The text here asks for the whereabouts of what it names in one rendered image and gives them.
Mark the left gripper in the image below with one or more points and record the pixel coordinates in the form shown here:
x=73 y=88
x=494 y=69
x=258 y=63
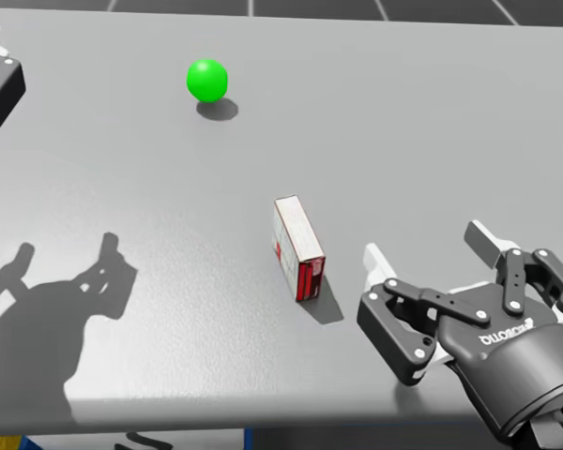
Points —
x=7 y=89

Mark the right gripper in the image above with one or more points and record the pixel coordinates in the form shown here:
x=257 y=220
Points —
x=511 y=361

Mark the small round ball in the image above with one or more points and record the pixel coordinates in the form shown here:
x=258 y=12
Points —
x=207 y=79

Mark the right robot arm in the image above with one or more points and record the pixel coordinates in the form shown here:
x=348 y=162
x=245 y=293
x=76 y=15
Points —
x=553 y=429

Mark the red and white carton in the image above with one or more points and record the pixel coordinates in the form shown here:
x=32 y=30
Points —
x=298 y=244

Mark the white box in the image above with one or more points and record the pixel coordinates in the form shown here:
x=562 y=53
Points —
x=192 y=440

